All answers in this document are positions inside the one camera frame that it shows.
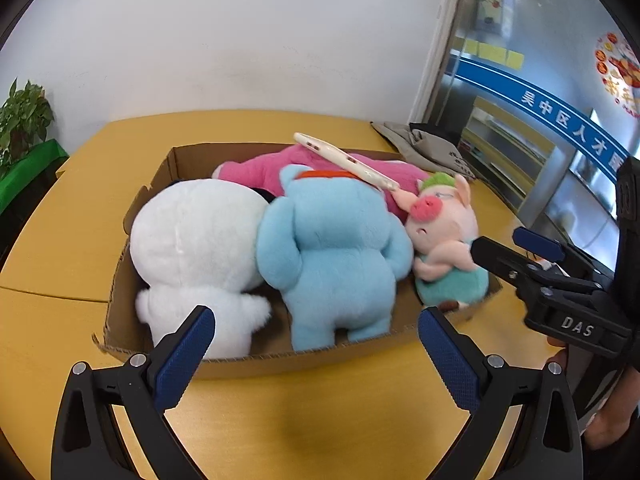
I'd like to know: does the pink pig plush toy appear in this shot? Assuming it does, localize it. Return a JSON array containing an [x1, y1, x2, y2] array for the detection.
[[392, 172, 489, 312]]

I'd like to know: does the light blue plush toy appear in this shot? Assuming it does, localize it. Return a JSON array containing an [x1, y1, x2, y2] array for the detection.
[[255, 162, 416, 352]]

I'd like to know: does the right hand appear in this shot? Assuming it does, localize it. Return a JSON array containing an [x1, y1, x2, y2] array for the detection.
[[546, 336, 640, 451]]

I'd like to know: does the cardboard box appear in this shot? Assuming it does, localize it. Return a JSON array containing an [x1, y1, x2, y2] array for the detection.
[[91, 142, 504, 380]]

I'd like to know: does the white plush toy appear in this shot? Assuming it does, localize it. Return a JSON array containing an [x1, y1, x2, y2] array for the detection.
[[129, 179, 271, 360]]

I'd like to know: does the grey canvas bag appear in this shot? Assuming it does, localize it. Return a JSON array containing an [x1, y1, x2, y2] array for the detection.
[[370, 122, 476, 180]]

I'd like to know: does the green cloth covered table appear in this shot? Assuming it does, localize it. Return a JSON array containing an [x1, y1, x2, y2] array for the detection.
[[0, 139, 68, 212]]

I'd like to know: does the pink plush bear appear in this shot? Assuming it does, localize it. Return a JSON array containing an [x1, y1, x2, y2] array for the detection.
[[212, 145, 425, 228]]

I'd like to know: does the potted green plant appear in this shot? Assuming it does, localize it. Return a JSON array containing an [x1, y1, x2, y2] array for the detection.
[[0, 80, 54, 178]]

